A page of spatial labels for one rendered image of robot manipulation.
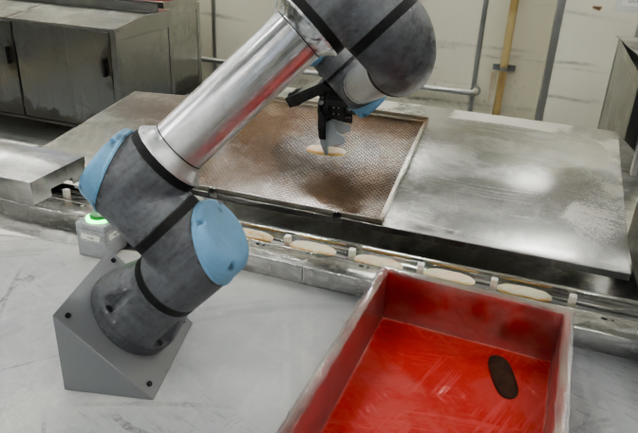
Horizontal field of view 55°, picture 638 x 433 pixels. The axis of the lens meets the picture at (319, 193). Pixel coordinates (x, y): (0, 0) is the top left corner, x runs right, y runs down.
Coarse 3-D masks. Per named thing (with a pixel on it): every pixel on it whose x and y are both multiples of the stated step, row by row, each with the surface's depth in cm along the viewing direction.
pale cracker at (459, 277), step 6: (426, 270) 121; (432, 270) 120; (438, 270) 120; (444, 270) 121; (438, 276) 119; (444, 276) 118; (450, 276) 118; (456, 276) 118; (462, 276) 119; (468, 276) 119; (462, 282) 117; (468, 282) 117; (474, 282) 118
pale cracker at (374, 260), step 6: (354, 258) 124; (360, 258) 123; (366, 258) 123; (372, 258) 123; (378, 258) 123; (384, 258) 124; (372, 264) 122; (378, 264) 122; (384, 264) 122; (390, 264) 122; (396, 264) 122
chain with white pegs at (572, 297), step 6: (66, 192) 144; (66, 198) 145; (288, 240) 128; (348, 252) 124; (354, 252) 124; (348, 258) 125; (420, 264) 120; (420, 270) 120; (492, 276) 117; (492, 282) 116; (492, 288) 117; (570, 294) 113; (576, 294) 113; (570, 300) 112; (570, 306) 113
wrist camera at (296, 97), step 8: (320, 80) 141; (296, 88) 144; (304, 88) 142; (312, 88) 139; (320, 88) 139; (328, 88) 139; (288, 96) 143; (296, 96) 142; (304, 96) 141; (312, 96) 140; (288, 104) 144; (296, 104) 143
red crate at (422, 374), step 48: (384, 336) 106; (432, 336) 107; (384, 384) 96; (432, 384) 96; (480, 384) 97; (528, 384) 97; (336, 432) 86; (384, 432) 87; (432, 432) 87; (480, 432) 87; (528, 432) 88
